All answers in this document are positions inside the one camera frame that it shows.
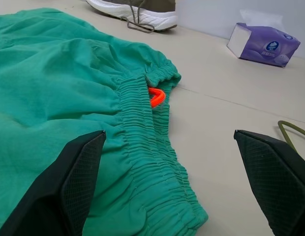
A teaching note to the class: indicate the brown sneaker white sole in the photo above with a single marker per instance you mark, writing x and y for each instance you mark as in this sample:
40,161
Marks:
147,14

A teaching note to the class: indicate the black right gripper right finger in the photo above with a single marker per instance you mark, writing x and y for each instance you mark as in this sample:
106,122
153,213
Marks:
285,186

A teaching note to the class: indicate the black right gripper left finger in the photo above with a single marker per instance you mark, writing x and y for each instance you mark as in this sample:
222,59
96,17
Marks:
46,196

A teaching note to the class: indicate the purple tissue pack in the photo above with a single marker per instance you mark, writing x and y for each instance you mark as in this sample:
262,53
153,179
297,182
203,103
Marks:
263,46

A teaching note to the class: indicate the green shorts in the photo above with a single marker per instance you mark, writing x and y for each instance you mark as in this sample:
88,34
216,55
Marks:
56,86

